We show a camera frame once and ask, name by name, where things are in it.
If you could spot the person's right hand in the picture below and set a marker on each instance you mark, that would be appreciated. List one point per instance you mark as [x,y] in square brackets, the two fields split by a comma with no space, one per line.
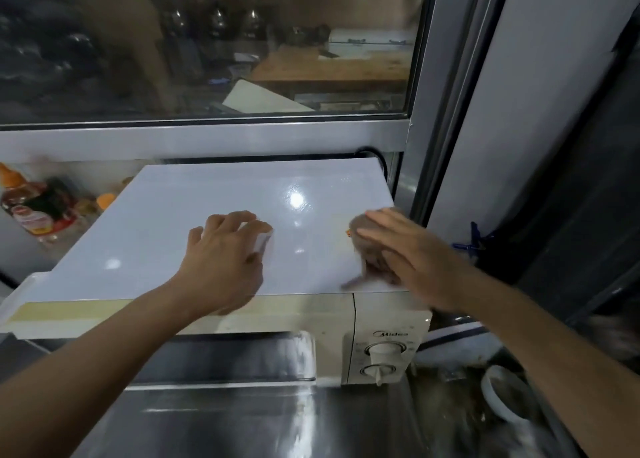
[425,263]

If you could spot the person's left hand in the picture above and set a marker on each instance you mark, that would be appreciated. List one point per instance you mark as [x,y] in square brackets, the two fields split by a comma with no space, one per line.
[225,268]

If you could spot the brown cleaning cloth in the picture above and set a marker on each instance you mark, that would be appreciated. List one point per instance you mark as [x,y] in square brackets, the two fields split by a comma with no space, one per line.
[372,260]

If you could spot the white microwave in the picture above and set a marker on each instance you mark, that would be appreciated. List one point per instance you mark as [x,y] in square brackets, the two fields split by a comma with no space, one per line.
[150,223]

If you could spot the dark sauce bottle orange cap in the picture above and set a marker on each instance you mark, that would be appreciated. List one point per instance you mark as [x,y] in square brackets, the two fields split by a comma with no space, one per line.
[106,201]

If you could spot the red sauce bottle orange cap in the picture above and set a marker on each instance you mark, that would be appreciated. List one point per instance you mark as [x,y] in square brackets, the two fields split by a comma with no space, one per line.
[35,213]

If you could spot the white rectangular plate orange print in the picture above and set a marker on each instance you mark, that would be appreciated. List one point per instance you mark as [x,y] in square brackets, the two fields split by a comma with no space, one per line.
[25,288]

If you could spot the person's left forearm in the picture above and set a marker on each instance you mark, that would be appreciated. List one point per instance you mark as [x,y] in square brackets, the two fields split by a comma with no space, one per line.
[90,372]

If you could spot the stainless steel table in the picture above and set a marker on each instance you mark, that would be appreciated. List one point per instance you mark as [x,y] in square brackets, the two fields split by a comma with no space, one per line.
[250,422]

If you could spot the blue plastic clip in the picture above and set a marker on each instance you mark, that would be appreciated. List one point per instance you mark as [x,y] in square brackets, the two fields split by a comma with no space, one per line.
[472,238]

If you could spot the small white bowl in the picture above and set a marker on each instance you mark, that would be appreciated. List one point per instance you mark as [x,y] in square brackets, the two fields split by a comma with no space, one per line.
[505,392]

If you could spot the wooden worktable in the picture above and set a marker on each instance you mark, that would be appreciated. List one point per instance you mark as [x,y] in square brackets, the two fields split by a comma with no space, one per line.
[340,68]

